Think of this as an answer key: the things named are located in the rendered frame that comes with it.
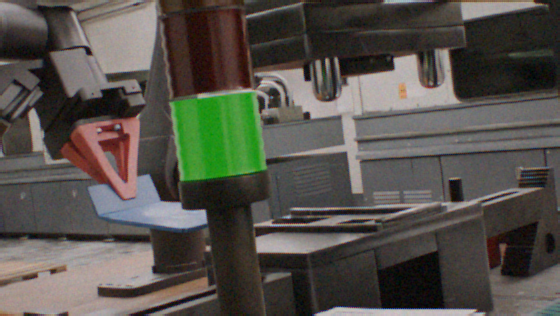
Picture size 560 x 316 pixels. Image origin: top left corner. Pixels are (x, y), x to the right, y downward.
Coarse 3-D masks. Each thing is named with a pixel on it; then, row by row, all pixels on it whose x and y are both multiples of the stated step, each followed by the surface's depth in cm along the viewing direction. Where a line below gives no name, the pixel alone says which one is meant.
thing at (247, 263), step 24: (192, 192) 40; (216, 192) 39; (240, 192) 39; (264, 192) 40; (216, 216) 40; (240, 216) 40; (216, 240) 41; (240, 240) 40; (216, 264) 41; (240, 264) 40; (216, 288) 41; (240, 288) 40; (240, 312) 41; (264, 312) 41
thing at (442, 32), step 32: (256, 0) 66; (288, 0) 64; (320, 0) 64; (352, 0) 67; (384, 0) 69; (416, 0) 69; (256, 32) 63; (288, 32) 61; (320, 32) 61; (352, 32) 64; (384, 32) 66; (416, 32) 69; (448, 32) 71; (256, 64) 64; (288, 64) 64; (320, 64) 63; (352, 64) 67; (384, 64) 69; (416, 64) 72; (320, 96) 63
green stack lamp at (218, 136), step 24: (216, 96) 39; (240, 96) 40; (192, 120) 39; (216, 120) 39; (240, 120) 40; (192, 144) 40; (216, 144) 39; (240, 144) 40; (192, 168) 40; (216, 168) 39; (240, 168) 40; (264, 168) 41
